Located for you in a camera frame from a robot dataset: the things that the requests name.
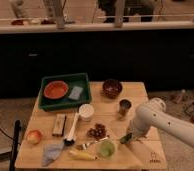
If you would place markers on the black clamp stand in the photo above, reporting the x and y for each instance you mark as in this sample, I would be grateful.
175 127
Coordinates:
15 143

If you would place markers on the dark metal cup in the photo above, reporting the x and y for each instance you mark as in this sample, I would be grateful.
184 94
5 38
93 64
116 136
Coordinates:
124 106

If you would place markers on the dark red bowl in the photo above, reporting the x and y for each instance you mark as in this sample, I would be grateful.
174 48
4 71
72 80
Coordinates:
111 88

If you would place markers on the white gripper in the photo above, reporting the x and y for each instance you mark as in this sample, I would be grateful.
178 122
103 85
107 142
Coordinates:
136 134

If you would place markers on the red grapes bunch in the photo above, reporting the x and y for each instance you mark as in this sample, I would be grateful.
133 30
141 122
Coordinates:
97 132

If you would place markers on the grey cloth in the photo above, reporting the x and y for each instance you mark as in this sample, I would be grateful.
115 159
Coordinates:
51 153

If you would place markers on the green plastic tray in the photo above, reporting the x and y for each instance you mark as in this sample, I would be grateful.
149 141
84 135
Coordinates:
78 79

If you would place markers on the red apple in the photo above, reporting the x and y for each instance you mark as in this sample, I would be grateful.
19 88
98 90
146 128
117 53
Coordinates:
34 137

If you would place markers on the green pepper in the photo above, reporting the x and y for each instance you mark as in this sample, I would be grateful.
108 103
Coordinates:
126 139

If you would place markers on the orange bowl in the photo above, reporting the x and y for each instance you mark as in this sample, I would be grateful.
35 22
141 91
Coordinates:
55 90

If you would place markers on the silver fork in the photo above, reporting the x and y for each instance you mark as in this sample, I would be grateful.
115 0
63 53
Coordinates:
84 146

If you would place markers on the white paper cup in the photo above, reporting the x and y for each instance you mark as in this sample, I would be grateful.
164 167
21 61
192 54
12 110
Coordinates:
86 112

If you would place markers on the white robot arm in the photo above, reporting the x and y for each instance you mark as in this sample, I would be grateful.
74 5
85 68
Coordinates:
152 113

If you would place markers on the wooden block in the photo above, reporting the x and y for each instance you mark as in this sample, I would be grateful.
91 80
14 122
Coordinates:
59 125

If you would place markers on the grey sponge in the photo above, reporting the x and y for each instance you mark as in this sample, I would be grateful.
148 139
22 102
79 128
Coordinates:
75 93

